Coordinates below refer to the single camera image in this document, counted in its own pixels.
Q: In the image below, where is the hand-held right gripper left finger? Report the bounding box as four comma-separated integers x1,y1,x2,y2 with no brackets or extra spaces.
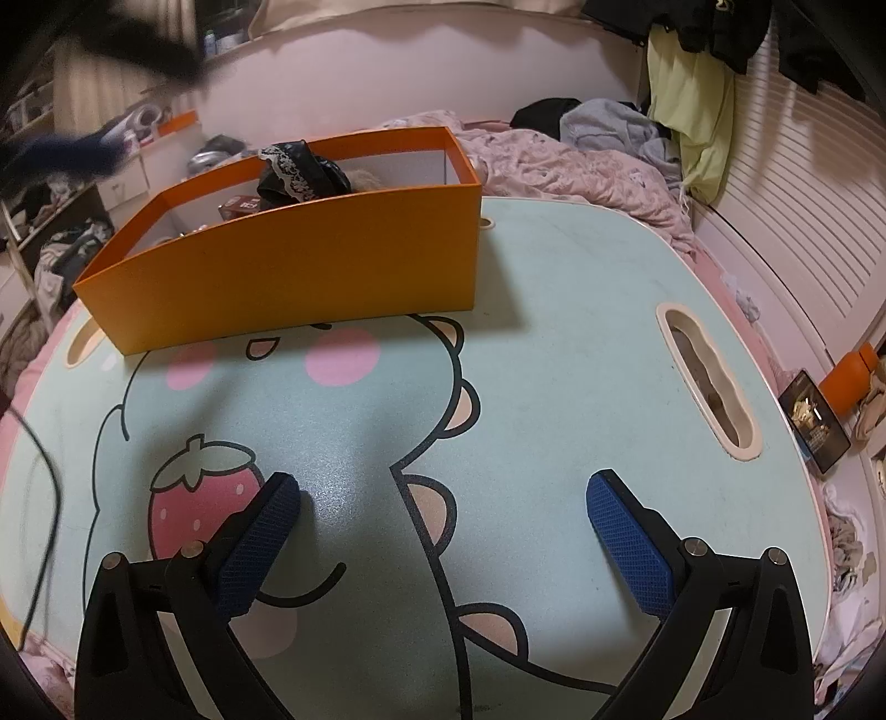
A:
73,471,302,720

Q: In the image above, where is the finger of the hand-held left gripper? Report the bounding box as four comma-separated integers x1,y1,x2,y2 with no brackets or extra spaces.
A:
42,0,205,80
0,131,129,184

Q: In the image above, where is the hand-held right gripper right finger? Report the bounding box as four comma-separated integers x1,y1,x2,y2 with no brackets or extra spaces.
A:
585,469,814,720

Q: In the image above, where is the orange cardboard box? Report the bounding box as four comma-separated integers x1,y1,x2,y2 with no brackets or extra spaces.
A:
73,126,483,356

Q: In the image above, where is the white drawer cabinet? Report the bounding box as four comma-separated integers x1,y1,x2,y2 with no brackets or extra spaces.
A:
97,148,150,209

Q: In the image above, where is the white rolled sheet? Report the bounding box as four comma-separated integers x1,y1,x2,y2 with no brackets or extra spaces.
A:
104,104,167,140

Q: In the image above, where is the pile of clothes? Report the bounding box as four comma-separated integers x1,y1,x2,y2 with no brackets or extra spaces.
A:
34,218,115,306

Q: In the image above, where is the silver metal bowl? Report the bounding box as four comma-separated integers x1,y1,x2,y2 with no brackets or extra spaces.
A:
188,135,246,174

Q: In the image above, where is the black lace cloth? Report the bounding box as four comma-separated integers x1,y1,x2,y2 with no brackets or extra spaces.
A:
257,138,353,207

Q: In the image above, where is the crumpled grey cloth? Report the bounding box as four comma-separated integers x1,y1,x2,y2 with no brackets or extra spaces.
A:
823,485,873,596

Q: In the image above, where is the phone with lit screen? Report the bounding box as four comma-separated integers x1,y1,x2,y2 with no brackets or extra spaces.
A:
776,370,852,476

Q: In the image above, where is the orange bottle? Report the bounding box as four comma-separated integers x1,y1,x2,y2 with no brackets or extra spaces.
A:
820,344,880,418

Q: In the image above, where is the pink floral quilt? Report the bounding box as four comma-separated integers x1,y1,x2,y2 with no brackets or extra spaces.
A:
377,111,700,257

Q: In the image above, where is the black clothing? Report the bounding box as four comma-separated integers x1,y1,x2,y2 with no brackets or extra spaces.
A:
510,97,583,132

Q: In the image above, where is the grey clothing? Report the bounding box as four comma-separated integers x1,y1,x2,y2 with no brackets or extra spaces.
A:
559,97,683,181

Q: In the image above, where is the yellow-green hanging garment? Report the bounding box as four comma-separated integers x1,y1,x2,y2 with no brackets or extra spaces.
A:
647,28,736,205

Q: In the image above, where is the black hanging garment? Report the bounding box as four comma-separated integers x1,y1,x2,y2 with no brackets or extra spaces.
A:
775,0,873,101
581,0,772,74

